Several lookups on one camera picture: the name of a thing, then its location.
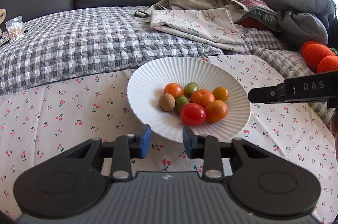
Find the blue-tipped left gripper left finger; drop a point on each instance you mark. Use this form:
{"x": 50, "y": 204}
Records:
{"x": 127, "y": 147}

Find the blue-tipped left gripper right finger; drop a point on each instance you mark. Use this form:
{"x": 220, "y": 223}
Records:
{"x": 207, "y": 148}

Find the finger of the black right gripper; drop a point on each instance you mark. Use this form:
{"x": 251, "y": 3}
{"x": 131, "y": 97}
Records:
{"x": 272, "y": 94}

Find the red tomato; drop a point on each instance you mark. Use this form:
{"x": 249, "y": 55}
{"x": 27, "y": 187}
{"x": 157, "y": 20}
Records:
{"x": 192, "y": 114}

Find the orange mandarin with leaf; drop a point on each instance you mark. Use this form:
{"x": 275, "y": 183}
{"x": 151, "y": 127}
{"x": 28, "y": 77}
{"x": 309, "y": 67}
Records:
{"x": 202, "y": 97}

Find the yellow-orange tomato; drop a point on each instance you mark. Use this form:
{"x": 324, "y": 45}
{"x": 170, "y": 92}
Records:
{"x": 221, "y": 93}

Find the brown longan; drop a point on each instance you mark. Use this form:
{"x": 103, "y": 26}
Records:
{"x": 167, "y": 102}

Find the person's hand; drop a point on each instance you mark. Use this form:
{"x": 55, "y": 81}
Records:
{"x": 334, "y": 127}

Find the orange plush toy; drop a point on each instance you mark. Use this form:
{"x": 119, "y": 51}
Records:
{"x": 319, "y": 58}

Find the green cherry tomato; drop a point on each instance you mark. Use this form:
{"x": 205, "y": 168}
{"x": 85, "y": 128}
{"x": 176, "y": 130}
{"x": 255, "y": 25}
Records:
{"x": 190, "y": 88}

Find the orange cherry tomato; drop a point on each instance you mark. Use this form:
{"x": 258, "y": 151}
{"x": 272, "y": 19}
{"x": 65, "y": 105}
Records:
{"x": 174, "y": 89}

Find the grey hoodie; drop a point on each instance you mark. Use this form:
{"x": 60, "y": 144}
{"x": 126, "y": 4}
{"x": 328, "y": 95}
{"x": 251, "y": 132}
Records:
{"x": 300, "y": 21}

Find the striped patterned cushion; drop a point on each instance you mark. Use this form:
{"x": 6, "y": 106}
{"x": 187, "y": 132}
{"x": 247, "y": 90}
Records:
{"x": 259, "y": 16}

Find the floral folded cloth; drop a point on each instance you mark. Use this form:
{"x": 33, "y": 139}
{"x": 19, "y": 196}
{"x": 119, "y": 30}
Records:
{"x": 213, "y": 27}

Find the cherry print tablecloth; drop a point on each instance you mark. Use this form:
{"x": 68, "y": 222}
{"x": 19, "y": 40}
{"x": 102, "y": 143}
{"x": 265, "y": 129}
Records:
{"x": 44, "y": 121}

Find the grey checkered quilt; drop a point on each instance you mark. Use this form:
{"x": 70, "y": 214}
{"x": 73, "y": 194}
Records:
{"x": 88, "y": 41}

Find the small black device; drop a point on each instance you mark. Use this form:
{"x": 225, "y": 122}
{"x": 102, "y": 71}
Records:
{"x": 141, "y": 14}

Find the bag of cotton swabs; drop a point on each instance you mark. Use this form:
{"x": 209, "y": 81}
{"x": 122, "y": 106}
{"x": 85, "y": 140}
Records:
{"x": 15, "y": 29}

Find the beige fleece blanket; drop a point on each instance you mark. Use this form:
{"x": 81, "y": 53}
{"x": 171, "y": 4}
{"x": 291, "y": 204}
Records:
{"x": 2, "y": 15}

